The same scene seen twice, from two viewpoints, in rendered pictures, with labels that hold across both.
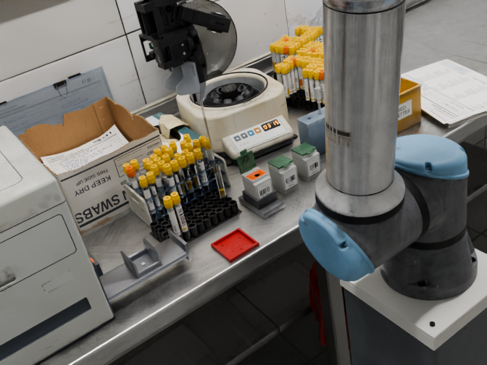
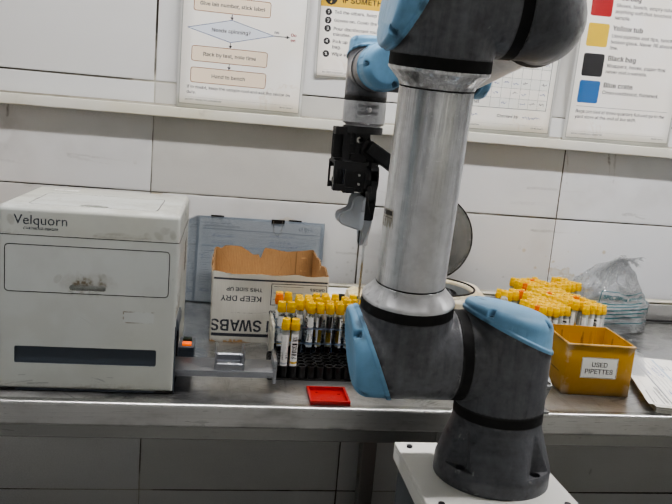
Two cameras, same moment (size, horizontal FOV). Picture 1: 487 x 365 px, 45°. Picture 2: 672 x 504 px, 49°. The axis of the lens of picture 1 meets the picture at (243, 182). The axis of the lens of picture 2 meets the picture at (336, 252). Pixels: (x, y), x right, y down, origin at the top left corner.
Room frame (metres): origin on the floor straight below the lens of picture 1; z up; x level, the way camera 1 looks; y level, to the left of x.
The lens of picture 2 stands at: (-0.24, -0.37, 1.35)
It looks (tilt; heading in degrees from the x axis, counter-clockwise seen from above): 10 degrees down; 20
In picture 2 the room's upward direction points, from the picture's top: 5 degrees clockwise
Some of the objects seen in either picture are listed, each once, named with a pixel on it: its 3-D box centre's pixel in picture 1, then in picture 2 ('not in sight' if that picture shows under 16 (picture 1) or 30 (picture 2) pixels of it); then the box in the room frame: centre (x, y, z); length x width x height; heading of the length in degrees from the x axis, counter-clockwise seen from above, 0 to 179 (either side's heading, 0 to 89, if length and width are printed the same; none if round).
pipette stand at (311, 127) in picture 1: (322, 132); not in sight; (1.16, -0.20, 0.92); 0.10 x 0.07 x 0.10; 114
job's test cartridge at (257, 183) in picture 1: (258, 187); not in sight; (1.00, -0.03, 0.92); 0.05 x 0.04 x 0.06; 29
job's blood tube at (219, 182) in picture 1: (220, 185); not in sight; (1.03, 0.05, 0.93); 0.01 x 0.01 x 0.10
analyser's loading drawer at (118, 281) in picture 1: (131, 268); (216, 360); (0.83, 0.23, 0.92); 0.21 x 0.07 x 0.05; 119
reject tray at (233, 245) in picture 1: (235, 244); (327, 395); (0.89, 0.04, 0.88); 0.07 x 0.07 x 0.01; 29
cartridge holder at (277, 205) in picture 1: (260, 198); not in sight; (1.00, -0.03, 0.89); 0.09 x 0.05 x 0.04; 29
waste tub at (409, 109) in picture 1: (380, 105); (584, 359); (1.23, -0.36, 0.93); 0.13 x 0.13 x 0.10; 25
